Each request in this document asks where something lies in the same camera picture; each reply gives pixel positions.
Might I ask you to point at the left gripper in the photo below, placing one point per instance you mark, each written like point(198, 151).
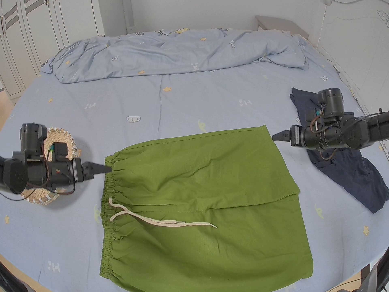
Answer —
point(62, 175)

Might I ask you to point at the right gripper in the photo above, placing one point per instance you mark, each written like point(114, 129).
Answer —
point(322, 137)

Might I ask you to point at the green shorts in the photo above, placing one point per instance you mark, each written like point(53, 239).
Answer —
point(197, 193)

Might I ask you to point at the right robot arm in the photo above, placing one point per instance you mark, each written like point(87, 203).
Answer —
point(373, 126)

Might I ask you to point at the round woven basket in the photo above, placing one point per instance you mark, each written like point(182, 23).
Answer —
point(39, 199)

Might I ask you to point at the dark blue garment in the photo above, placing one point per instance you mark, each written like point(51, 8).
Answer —
point(358, 181)

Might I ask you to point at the bed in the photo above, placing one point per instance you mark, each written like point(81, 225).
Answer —
point(182, 108)

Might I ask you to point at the grey bedside table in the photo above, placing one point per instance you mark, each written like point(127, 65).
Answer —
point(273, 23)

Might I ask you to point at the pale blue quilt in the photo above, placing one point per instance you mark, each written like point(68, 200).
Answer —
point(182, 53)

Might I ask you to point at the white wardrobe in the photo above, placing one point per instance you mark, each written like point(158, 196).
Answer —
point(30, 26)

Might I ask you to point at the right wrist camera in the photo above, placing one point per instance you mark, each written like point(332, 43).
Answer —
point(311, 117)

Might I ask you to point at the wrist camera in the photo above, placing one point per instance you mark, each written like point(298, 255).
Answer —
point(311, 117)
point(60, 151)

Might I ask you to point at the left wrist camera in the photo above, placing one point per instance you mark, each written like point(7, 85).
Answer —
point(60, 151)

